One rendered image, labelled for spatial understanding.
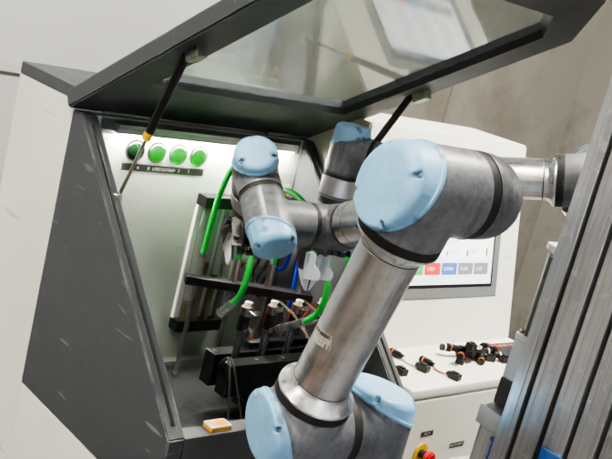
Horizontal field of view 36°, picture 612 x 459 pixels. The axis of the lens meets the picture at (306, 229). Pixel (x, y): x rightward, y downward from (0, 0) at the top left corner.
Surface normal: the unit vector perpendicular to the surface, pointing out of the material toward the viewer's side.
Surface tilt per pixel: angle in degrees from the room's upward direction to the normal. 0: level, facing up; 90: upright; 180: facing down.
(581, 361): 90
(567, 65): 90
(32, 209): 90
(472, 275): 76
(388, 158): 83
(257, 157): 45
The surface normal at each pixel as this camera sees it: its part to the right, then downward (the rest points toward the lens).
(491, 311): 0.68, 0.10
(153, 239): 0.64, 0.33
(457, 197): 0.51, 0.19
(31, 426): -0.73, -0.02
